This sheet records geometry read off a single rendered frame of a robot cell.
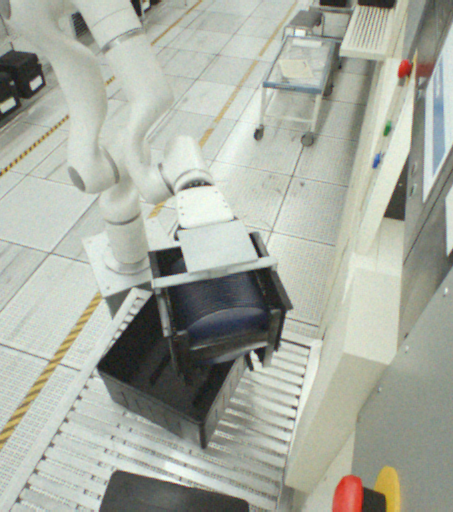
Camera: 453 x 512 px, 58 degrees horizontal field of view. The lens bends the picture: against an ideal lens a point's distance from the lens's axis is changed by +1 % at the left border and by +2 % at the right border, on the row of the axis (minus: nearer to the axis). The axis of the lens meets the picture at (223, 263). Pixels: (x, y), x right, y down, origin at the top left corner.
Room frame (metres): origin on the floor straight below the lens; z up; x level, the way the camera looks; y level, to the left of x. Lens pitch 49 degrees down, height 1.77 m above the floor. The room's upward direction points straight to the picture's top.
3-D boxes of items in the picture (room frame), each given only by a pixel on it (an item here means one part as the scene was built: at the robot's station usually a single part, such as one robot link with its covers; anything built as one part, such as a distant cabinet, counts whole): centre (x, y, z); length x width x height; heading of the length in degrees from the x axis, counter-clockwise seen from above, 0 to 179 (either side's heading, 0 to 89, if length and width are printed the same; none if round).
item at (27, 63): (3.29, 1.63, 0.31); 0.30 x 0.28 x 0.26; 165
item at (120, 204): (0.95, 0.29, 1.07); 0.19 x 0.12 x 0.24; 138
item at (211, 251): (0.49, 0.01, 1.11); 0.24 x 0.20 x 0.32; 105
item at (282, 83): (3.22, -0.62, 0.24); 0.97 x 0.52 x 0.48; 164
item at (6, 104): (2.94, 1.72, 0.31); 0.30 x 0.28 x 0.26; 157
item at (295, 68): (3.05, -0.53, 0.47); 0.31 x 0.23 x 0.02; 3
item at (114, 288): (0.93, 0.31, 0.38); 0.28 x 0.28 x 0.76; 26
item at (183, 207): (0.59, 0.04, 1.25); 0.11 x 0.10 x 0.07; 15
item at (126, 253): (0.93, 0.31, 0.85); 0.19 x 0.19 x 0.18
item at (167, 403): (0.48, 0.10, 0.85); 0.28 x 0.28 x 0.17; 63
